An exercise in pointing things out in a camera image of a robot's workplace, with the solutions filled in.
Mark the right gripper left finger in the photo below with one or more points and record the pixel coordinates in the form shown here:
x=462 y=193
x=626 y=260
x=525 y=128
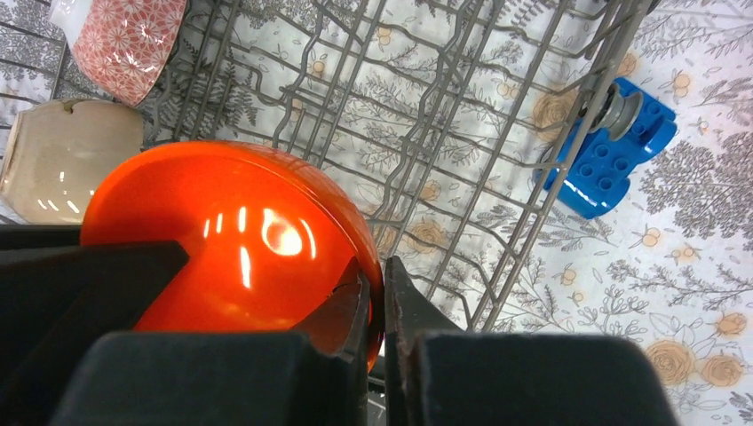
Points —
x=332 y=388

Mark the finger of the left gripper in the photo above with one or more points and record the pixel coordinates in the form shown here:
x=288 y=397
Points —
x=59 y=296

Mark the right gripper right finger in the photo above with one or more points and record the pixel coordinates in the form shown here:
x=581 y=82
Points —
x=407 y=315

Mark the orange bowl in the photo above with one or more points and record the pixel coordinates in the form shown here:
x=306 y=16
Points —
x=268 y=235

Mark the grey wire dish rack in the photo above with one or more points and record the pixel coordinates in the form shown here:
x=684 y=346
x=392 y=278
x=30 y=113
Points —
x=412 y=147

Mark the near beige patterned bowl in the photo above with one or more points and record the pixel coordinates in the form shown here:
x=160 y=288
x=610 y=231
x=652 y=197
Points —
x=59 y=152

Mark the floral tablecloth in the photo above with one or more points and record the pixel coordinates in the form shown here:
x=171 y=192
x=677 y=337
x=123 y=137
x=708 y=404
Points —
x=670 y=268

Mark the blue toy block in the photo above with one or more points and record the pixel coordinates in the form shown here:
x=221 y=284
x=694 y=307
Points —
x=630 y=128

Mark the pink patterned bowl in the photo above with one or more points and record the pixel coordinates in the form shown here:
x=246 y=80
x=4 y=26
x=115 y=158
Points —
x=120 y=45

